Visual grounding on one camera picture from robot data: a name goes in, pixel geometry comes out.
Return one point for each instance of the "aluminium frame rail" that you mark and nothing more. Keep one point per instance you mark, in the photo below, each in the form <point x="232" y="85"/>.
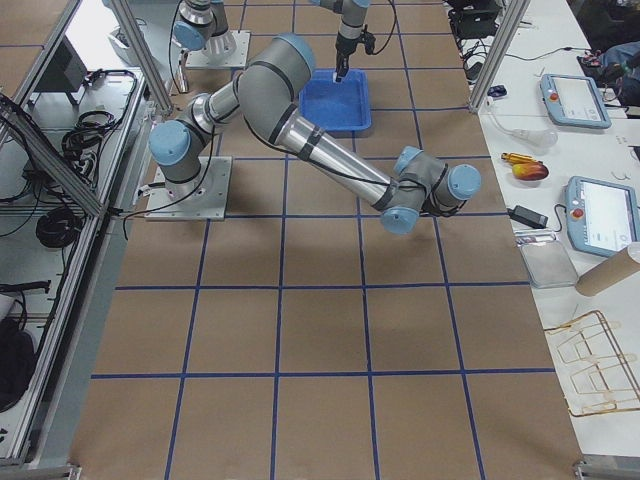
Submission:
<point x="44" y="156"/>

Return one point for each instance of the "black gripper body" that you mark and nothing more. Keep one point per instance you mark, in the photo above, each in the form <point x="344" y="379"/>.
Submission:
<point x="345" y="48"/>

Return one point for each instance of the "far teach pendant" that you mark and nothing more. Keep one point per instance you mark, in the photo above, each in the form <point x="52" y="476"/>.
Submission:
<point x="574" y="101"/>

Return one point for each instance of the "aluminium frame upright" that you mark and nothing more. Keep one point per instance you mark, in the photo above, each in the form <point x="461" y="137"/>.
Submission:
<point x="507" y="29"/>

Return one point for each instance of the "black power brick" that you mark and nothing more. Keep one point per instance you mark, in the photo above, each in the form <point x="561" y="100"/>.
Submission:
<point x="527" y="217"/>

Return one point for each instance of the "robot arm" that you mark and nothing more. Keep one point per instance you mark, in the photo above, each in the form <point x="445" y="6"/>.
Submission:
<point x="197" y="22"/>
<point x="265" y="94"/>

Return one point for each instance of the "teach pendant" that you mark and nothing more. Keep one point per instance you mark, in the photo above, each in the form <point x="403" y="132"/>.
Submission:
<point x="574" y="101"/>
<point x="602" y="217"/>

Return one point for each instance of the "cardboard tube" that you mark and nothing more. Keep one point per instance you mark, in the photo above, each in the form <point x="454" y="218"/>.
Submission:
<point x="611" y="271"/>

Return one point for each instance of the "near teach pendant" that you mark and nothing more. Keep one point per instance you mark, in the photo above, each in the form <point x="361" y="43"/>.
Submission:
<point x="602" y="217"/>

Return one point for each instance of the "grey metal tray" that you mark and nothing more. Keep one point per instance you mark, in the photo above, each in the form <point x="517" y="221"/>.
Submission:
<point x="548" y="265"/>

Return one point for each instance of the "clear light bulb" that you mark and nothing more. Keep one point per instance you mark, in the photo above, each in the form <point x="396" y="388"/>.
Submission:
<point x="543" y="139"/>

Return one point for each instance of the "red yellow mango toy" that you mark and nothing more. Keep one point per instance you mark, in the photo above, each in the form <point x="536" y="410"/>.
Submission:
<point x="530" y="171"/>

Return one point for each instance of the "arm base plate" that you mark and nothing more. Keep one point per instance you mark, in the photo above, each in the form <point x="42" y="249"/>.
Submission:
<point x="226" y="51"/>
<point x="203" y="198"/>

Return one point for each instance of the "gold wire rack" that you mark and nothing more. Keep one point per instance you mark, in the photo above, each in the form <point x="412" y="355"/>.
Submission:
<point x="596" y="374"/>

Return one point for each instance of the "blue plastic tray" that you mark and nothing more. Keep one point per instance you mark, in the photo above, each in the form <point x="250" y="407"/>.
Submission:
<point x="337" y="106"/>

